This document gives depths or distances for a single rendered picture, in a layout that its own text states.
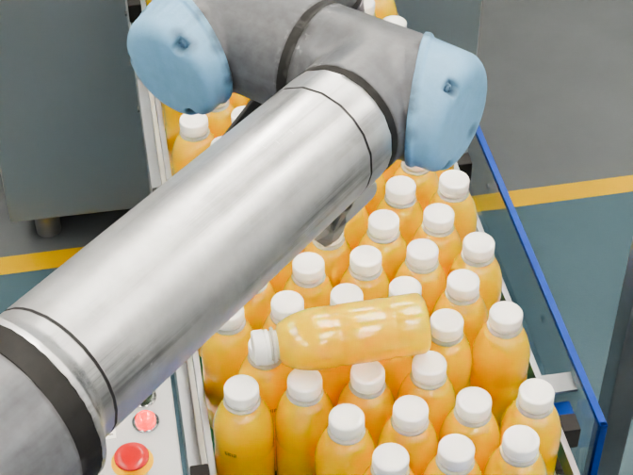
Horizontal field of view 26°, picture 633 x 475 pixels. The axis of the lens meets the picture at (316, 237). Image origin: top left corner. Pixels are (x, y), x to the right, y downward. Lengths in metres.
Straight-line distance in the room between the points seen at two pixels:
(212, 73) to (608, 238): 2.60
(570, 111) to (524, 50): 0.30
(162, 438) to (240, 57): 0.70
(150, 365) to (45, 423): 0.07
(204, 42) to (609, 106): 3.01
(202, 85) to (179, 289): 0.22
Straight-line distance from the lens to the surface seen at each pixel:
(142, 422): 1.47
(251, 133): 0.73
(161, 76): 0.86
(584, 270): 3.29
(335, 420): 1.48
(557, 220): 3.41
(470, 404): 1.51
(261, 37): 0.83
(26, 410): 0.59
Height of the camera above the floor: 2.23
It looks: 42 degrees down
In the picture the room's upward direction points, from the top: straight up
